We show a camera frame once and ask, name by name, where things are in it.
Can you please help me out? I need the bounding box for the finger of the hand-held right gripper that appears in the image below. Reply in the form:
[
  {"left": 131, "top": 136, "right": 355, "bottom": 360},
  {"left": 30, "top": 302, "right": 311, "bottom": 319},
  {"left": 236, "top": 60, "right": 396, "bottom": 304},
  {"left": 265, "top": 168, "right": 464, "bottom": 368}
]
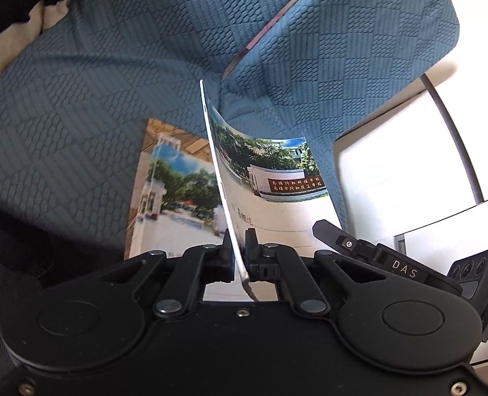
[{"left": 312, "top": 219, "right": 463, "bottom": 298}]

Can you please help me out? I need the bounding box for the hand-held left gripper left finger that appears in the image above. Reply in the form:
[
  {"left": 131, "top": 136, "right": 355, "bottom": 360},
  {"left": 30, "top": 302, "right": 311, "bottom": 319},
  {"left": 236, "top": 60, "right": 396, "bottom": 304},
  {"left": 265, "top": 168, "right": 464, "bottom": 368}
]
[{"left": 99, "top": 231, "right": 233, "bottom": 318}]

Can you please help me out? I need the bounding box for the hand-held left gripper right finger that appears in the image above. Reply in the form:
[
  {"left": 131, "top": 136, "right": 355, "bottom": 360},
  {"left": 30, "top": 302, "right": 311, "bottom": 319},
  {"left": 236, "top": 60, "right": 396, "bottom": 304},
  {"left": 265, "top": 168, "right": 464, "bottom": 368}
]
[{"left": 246, "top": 229, "right": 385, "bottom": 316}]

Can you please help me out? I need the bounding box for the photo cover notebook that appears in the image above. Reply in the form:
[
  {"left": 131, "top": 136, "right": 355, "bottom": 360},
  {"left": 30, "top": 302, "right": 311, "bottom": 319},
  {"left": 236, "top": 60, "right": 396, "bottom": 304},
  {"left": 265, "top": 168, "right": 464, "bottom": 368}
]
[
  {"left": 139, "top": 145, "right": 228, "bottom": 256},
  {"left": 200, "top": 80, "right": 343, "bottom": 303}
]

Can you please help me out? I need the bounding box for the painting cover book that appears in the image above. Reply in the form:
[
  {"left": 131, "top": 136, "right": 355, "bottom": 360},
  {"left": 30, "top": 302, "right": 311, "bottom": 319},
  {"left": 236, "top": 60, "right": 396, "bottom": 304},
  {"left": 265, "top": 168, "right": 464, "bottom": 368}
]
[{"left": 124, "top": 117, "right": 228, "bottom": 261}]

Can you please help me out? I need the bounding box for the purple book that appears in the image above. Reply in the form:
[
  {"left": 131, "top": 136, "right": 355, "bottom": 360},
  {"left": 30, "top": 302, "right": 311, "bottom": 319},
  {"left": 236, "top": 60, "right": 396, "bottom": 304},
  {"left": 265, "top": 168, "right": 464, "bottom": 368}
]
[{"left": 222, "top": 0, "right": 336, "bottom": 78}]

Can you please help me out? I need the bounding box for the blue textured sofa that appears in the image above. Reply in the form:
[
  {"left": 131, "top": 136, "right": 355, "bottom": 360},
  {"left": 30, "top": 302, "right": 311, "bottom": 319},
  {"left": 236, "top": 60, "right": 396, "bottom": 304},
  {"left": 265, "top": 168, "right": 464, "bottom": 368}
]
[{"left": 0, "top": 0, "right": 461, "bottom": 265}]

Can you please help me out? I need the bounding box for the dark grey cloth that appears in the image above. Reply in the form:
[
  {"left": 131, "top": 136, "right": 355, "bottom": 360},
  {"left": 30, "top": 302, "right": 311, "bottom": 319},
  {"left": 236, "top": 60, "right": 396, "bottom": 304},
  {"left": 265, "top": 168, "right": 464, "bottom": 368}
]
[{"left": 0, "top": 204, "right": 127, "bottom": 380}]

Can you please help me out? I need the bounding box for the black cable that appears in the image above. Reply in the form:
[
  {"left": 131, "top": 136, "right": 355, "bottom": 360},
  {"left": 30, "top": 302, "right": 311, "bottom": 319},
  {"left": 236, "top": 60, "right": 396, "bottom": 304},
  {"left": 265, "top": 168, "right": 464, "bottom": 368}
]
[{"left": 423, "top": 73, "right": 486, "bottom": 204}]

